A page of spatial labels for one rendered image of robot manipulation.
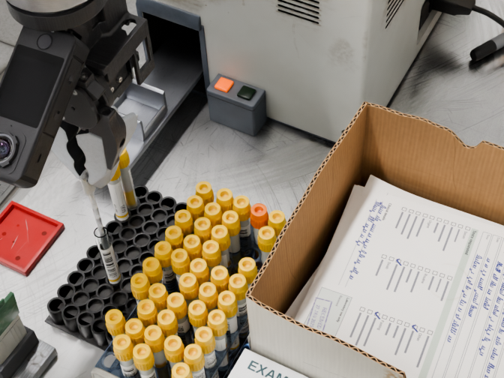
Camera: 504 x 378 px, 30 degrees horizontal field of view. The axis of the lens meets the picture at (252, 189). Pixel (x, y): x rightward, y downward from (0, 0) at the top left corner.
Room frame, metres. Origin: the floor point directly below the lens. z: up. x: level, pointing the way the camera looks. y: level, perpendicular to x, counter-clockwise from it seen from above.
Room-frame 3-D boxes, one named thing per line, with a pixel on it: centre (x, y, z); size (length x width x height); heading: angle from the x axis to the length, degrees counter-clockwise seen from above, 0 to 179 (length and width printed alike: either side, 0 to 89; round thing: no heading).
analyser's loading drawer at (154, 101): (0.71, 0.11, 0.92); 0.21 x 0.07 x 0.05; 149
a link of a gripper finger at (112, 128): (0.49, 0.12, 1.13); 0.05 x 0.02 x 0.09; 59
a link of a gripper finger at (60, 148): (0.53, 0.14, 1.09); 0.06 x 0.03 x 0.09; 149
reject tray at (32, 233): (0.57, 0.25, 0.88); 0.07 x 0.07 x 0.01; 59
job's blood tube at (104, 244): (0.50, 0.14, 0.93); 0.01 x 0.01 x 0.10
